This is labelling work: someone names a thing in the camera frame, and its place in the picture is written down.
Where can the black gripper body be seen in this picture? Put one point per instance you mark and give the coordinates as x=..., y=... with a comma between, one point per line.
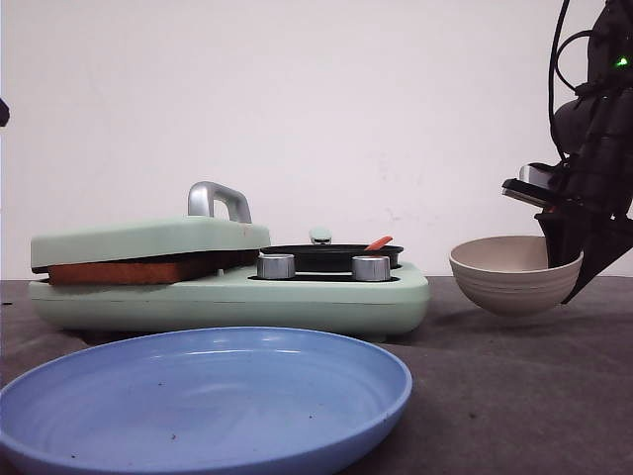
x=596, y=180

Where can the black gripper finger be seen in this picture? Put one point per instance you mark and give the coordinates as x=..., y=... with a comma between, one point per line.
x=566, y=235
x=603, y=248
x=4, y=113

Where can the beige ribbed bowl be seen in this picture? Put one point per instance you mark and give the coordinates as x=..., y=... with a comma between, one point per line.
x=510, y=276

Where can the toast slice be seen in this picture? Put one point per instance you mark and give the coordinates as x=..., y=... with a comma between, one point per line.
x=106, y=273
x=215, y=259

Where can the breakfast maker hinged lid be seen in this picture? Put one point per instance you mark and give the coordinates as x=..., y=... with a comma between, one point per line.
x=218, y=219

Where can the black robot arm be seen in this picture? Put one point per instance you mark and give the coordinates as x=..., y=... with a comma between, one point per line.
x=602, y=108

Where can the pink shrimp pieces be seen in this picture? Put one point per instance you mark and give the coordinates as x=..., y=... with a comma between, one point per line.
x=379, y=243

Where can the mint green breakfast maker base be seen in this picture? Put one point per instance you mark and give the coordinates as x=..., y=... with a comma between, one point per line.
x=332, y=303

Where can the right silver control knob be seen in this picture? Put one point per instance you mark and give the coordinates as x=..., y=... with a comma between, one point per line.
x=371, y=268

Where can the silver control knob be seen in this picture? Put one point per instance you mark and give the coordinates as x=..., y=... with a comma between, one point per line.
x=276, y=266
x=371, y=268

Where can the black frying pan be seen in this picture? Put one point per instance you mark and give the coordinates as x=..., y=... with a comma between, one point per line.
x=333, y=257

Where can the left silver control knob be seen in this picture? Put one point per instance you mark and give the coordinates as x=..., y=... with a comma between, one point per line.
x=276, y=266

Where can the blue round plate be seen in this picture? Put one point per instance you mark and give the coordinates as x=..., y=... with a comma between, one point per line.
x=214, y=401

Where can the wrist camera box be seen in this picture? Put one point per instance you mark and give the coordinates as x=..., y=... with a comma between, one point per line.
x=541, y=175

